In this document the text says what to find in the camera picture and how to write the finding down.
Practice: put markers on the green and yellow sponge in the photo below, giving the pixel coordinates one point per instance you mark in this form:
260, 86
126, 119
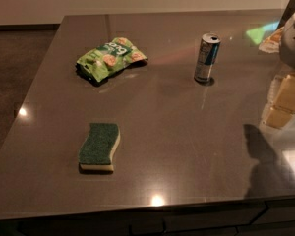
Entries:
97, 151

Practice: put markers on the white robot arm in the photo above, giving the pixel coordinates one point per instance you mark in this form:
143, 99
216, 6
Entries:
287, 45

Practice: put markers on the green snack bag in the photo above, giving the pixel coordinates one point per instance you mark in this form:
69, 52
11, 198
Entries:
106, 60

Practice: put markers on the blue silver drink can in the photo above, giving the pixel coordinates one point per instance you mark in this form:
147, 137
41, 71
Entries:
209, 47

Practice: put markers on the dark box in corner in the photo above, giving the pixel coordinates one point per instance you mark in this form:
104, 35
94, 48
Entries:
287, 14

